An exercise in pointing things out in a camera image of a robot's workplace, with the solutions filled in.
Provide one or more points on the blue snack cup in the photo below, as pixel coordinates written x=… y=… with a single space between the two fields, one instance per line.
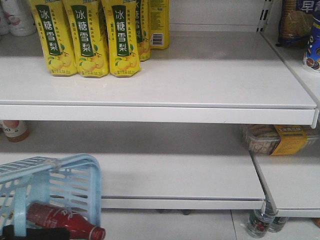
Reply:
x=311 y=57

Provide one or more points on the brown cracker packet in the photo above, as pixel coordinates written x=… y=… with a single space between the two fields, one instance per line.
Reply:
x=295 y=22

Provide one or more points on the red coca-cola aluminium bottle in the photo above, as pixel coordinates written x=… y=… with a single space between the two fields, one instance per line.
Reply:
x=49 y=216

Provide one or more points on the yellow pear drink bottle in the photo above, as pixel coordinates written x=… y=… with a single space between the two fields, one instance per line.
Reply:
x=89 y=35
x=159 y=31
x=55 y=36
x=120 y=16
x=142 y=29

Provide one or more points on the light blue plastic basket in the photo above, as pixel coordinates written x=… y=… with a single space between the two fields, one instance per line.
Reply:
x=72 y=182

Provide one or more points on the clear biscuit box yellow label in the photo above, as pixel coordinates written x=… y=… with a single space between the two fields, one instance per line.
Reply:
x=275 y=140

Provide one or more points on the orange c100 juice bottle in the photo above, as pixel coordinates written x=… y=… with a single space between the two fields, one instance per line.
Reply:
x=15 y=130

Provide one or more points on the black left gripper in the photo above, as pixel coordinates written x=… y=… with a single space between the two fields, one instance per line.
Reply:
x=59 y=233

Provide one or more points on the clear water bottle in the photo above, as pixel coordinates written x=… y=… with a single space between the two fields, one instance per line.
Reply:
x=260 y=220
x=278 y=224

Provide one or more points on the white store shelving unit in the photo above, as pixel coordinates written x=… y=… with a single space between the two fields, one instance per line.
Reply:
x=173 y=162

